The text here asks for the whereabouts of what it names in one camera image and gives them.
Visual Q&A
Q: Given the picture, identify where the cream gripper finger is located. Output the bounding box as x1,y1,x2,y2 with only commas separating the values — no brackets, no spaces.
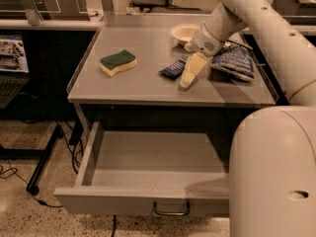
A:
180,52,207,89

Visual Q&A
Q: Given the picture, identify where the green yellow sponge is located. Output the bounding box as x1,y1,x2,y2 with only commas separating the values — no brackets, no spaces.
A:
99,49,137,77

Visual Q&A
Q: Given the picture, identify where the black cable under drawer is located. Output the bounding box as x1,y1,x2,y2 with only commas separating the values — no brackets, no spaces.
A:
110,214,119,237

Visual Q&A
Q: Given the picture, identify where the black floor cable left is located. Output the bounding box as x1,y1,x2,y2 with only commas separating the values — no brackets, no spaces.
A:
0,158,64,209

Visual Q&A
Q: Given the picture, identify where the metal drawer handle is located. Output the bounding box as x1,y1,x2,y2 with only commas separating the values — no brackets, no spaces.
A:
152,201,191,216

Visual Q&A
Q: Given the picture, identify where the blue chip bag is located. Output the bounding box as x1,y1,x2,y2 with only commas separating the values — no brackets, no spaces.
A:
210,40,255,82

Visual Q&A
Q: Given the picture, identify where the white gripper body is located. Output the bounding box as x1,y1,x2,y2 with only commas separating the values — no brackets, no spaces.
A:
185,23,224,57

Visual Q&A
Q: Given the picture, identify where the blue rxbar blueberry wrapper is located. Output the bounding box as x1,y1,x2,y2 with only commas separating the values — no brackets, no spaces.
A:
159,59,186,80

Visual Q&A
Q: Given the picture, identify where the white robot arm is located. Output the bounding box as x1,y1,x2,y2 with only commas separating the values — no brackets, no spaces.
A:
180,0,316,237

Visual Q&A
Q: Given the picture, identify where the black desk leg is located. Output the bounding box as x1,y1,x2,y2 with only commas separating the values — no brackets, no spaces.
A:
0,124,63,196

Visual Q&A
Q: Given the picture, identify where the white paper bowl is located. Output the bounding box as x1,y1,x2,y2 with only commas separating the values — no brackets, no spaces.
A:
171,24,198,46

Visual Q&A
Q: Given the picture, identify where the grey metal cabinet table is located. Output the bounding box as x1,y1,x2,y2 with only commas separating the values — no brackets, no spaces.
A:
68,14,276,133

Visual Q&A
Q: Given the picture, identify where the grey open top drawer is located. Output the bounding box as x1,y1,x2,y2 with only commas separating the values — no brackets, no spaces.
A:
54,122,229,217

